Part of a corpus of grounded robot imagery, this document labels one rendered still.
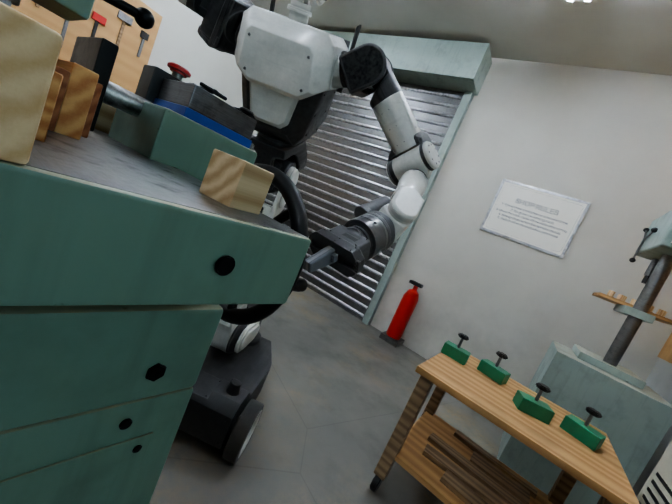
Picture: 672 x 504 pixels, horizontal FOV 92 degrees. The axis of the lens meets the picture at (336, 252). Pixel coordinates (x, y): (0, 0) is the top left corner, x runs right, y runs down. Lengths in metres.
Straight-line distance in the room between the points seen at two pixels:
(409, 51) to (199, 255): 3.44
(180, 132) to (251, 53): 0.59
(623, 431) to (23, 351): 2.14
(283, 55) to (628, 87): 2.87
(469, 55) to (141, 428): 3.28
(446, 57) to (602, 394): 2.71
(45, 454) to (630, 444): 2.12
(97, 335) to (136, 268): 0.11
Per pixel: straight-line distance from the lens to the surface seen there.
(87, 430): 0.35
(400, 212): 0.68
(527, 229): 3.04
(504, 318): 3.03
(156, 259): 0.20
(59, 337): 0.29
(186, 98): 0.46
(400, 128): 0.93
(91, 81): 0.35
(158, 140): 0.43
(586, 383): 2.10
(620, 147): 3.26
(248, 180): 0.27
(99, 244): 0.19
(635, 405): 2.14
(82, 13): 0.43
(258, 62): 0.99
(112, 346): 0.31
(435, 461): 1.53
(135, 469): 0.42
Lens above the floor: 0.93
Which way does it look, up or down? 7 degrees down
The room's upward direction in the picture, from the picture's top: 23 degrees clockwise
